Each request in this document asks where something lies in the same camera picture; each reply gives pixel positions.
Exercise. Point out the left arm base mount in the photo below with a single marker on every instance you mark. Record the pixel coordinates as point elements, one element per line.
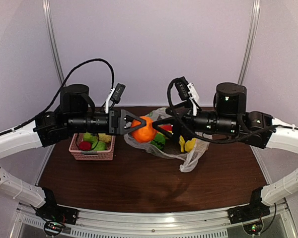
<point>56,220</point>

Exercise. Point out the yellow banana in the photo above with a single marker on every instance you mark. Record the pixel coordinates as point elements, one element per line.
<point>186,146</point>

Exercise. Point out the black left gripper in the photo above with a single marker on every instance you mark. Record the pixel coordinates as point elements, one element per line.
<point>114,122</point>

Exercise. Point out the aluminium corner post left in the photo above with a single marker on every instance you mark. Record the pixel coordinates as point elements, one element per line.
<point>53,41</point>

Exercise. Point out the red bumpy fruit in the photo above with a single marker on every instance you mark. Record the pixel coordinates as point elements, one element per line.
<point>85,146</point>

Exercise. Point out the aluminium corner post right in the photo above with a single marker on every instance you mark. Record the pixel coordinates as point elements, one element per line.
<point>251,37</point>

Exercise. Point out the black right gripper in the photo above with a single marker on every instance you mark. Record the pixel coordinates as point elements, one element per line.
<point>170,120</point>

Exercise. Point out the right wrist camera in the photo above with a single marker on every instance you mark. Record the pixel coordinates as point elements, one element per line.
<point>187,92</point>

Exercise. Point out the red orange mango fruit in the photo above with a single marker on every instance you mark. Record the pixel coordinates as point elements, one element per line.
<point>167,127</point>

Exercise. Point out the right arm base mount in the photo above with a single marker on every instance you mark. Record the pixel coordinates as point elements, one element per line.
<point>250,216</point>

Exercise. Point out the green bumpy fruit front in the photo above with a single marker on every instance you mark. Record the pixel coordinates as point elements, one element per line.
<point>99,146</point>

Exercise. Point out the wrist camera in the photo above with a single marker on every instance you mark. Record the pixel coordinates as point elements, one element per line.
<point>187,92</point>
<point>114,97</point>

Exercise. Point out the pink perforated plastic basket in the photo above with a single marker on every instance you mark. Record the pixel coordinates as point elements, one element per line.
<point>91,155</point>

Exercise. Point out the pale yellow bumpy fruit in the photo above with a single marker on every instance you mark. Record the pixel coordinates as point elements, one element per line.
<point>105,138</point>

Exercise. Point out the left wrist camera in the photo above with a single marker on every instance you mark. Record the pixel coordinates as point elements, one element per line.
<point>114,97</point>

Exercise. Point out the aluminium corner post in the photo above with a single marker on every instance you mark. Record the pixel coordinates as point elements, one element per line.
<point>53,41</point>
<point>251,37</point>

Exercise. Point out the green bumpy fruit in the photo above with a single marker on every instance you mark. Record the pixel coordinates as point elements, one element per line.
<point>99,146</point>
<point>90,137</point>

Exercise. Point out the clear plastic bag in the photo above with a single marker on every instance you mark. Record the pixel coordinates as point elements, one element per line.
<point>172,151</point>

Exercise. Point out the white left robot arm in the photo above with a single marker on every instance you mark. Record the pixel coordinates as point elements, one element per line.
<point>15,148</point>

